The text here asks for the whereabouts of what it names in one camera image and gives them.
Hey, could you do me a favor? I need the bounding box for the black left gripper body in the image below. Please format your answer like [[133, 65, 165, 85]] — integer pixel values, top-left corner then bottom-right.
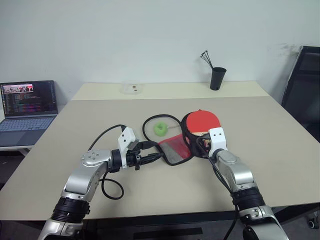
[[125, 141, 144, 172]]

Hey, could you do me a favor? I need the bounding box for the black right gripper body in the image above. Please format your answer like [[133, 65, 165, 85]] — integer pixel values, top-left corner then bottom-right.
[[196, 131, 212, 152]]

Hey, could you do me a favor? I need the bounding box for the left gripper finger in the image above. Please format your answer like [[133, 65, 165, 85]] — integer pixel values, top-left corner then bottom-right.
[[140, 152, 161, 165], [138, 141, 157, 151]]

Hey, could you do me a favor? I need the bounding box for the red table tennis paddle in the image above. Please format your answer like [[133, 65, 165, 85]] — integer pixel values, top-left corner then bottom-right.
[[186, 109, 222, 148]]

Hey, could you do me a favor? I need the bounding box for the black paddle case red mesh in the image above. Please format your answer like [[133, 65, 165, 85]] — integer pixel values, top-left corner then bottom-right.
[[142, 108, 223, 167]]

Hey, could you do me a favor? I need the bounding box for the clear plastic tray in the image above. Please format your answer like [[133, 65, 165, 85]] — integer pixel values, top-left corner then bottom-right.
[[122, 83, 146, 95]]

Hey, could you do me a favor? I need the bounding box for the black plastic cup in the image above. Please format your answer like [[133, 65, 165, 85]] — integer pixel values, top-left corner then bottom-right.
[[209, 66, 228, 91]]

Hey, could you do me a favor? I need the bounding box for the black office chair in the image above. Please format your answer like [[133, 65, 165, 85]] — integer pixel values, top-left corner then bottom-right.
[[280, 45, 320, 144]]

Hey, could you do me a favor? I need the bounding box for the blue open laptop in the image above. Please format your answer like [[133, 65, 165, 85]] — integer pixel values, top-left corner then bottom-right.
[[0, 79, 60, 148]]

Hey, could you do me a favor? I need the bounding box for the white side desk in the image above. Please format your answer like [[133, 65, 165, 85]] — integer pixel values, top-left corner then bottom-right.
[[0, 145, 35, 158]]

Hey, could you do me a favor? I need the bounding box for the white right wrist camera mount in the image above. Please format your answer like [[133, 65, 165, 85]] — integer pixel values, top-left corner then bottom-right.
[[208, 127, 229, 156]]

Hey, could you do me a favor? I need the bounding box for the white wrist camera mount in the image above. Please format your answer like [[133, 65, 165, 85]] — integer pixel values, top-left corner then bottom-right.
[[116, 126, 137, 168], [208, 127, 229, 156]]

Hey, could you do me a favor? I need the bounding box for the green foam ring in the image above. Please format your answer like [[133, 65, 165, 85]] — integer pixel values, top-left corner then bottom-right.
[[153, 122, 169, 138]]

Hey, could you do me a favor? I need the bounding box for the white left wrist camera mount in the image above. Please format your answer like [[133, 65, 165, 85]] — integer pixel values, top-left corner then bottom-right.
[[116, 126, 137, 168]]

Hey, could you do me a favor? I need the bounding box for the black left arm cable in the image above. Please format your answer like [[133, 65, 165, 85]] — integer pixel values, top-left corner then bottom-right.
[[88, 124, 127, 200]]

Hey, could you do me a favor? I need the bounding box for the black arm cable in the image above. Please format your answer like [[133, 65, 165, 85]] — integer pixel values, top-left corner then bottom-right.
[[196, 137, 239, 240], [88, 124, 127, 200]]

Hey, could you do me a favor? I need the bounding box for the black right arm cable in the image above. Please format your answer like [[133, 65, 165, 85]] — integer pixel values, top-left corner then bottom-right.
[[196, 137, 239, 240]]

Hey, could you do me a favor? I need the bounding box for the black cable tie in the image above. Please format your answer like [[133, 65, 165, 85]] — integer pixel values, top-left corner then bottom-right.
[[206, 50, 215, 70], [200, 53, 214, 70], [203, 50, 215, 70], [199, 55, 214, 70]]

